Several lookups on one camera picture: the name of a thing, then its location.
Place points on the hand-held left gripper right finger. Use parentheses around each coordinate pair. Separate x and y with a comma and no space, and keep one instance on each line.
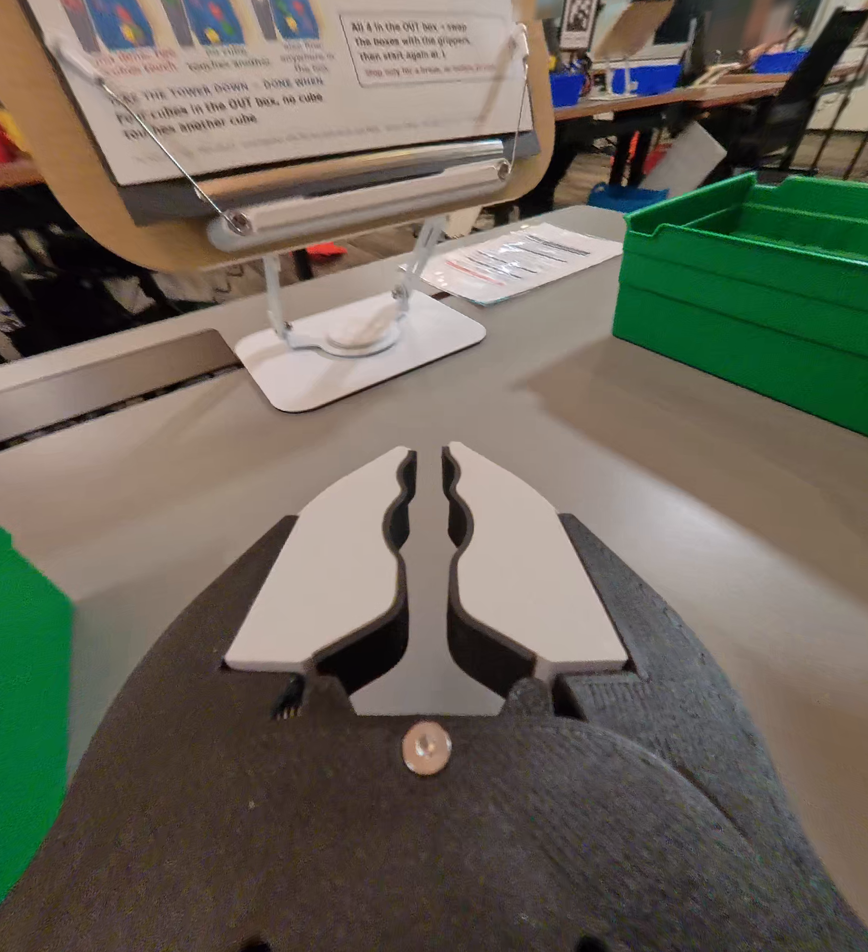
(530,587)

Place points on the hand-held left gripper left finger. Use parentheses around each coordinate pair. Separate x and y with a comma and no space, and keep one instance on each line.
(322,587)

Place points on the green plastic bin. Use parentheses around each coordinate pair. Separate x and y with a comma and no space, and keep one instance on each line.
(2,669)
(761,312)

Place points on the grey desk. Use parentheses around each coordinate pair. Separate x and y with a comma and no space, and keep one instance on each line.
(664,535)

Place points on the background office desk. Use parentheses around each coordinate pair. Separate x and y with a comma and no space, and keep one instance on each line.
(701,95)

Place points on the laminated paper sheet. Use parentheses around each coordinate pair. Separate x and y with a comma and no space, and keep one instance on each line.
(523,260)

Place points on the blue plastic bin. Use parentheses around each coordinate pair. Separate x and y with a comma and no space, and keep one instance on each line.
(627,199)
(567,88)
(646,78)

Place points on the white leaning panel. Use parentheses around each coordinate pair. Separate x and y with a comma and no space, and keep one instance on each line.
(683,160)

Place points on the printed instruction sheet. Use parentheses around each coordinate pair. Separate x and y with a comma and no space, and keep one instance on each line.
(255,111)

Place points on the yellow plastic bin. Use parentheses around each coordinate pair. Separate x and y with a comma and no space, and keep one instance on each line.
(14,132)

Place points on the black white marker sign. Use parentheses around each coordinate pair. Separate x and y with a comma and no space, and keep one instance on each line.
(579,22)

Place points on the black office chair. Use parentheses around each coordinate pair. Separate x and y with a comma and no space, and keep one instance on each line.
(813,89)

